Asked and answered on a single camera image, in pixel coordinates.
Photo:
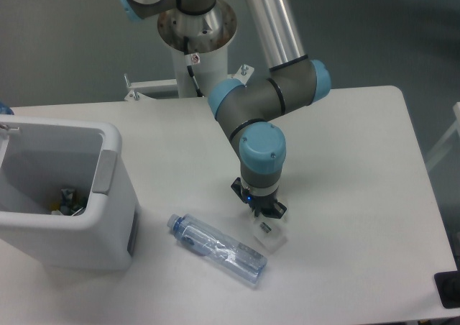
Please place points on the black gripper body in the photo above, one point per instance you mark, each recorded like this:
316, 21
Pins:
255, 202

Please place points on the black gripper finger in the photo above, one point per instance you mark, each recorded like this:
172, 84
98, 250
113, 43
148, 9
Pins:
273, 210
240, 190

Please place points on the white paper wrapper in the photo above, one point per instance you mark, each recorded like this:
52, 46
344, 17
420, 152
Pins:
270, 233

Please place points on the clear plastic water bottle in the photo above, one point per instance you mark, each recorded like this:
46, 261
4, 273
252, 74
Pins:
205, 240

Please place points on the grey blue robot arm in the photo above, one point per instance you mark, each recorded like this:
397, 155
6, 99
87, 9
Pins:
246, 112

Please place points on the trash pile inside bin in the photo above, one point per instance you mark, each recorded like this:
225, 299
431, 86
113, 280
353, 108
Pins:
71, 203

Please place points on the white plastic trash can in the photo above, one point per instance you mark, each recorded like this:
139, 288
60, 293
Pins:
39, 157

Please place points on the black clamp at table edge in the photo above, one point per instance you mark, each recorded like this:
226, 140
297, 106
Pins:
447, 284

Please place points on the blue object at left edge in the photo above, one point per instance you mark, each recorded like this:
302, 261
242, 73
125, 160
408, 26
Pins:
5, 110

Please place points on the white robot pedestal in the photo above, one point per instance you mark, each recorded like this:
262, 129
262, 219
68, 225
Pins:
199, 50

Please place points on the white frame at right edge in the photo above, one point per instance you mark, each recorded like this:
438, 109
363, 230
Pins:
445, 143

